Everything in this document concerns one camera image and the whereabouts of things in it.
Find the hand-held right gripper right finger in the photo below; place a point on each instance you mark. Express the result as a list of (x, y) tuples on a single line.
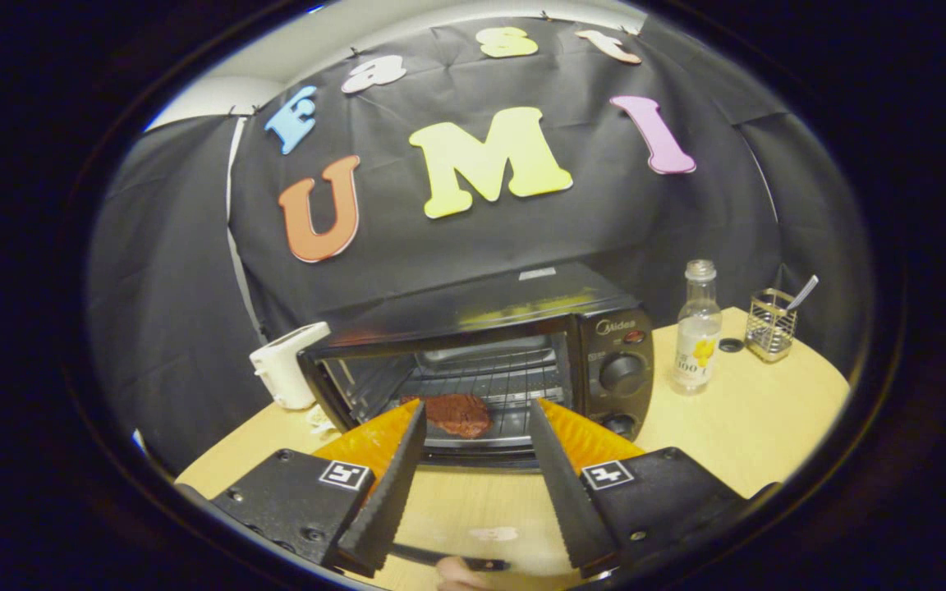
[(571, 492)]

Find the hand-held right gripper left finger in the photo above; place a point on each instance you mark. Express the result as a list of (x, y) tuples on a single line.
[(391, 492)]

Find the brown meat steak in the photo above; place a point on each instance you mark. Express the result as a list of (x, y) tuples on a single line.
[(461, 414)]

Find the black electric oven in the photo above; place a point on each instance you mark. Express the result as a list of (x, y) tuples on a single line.
[(613, 369)]

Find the white toaster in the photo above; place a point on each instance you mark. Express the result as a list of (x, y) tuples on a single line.
[(284, 369)]

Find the clear glass bottle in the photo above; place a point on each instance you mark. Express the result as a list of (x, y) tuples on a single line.
[(696, 345)]

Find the black bottle cap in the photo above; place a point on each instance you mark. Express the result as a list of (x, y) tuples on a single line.
[(732, 345)]

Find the metal mesh holder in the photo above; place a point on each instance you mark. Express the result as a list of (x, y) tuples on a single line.
[(769, 328)]

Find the black backdrop cloth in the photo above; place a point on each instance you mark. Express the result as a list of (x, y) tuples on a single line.
[(522, 230)]

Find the metal spoon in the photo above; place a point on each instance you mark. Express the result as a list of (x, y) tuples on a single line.
[(804, 291)]

